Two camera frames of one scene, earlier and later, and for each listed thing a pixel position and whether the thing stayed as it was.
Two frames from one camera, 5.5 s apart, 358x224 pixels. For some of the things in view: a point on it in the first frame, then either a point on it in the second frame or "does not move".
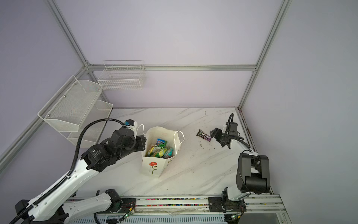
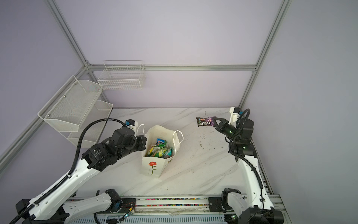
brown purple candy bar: [203, 135] -> [207, 121]
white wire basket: [121, 75] does not move
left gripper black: [141, 140] does not move
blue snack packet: [161, 143] does not move
